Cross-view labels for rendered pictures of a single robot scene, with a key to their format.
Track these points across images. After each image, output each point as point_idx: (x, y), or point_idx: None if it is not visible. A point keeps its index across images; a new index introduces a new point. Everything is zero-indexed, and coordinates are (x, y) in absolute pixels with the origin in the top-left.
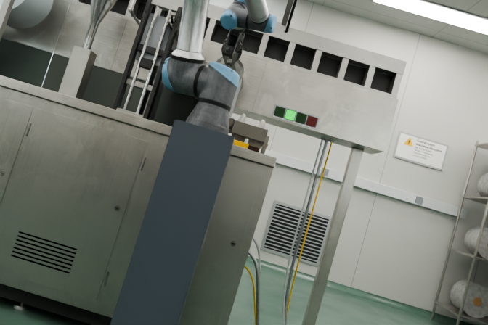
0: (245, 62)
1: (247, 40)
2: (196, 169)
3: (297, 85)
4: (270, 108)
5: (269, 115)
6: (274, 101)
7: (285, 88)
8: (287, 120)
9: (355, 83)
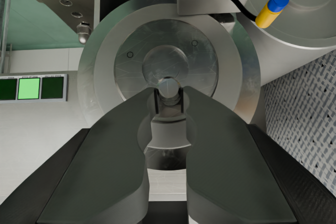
0: (157, 173)
1: (171, 223)
2: None
3: (29, 158)
4: (74, 89)
5: (73, 73)
6: (68, 105)
7: (52, 141)
8: (31, 75)
9: None
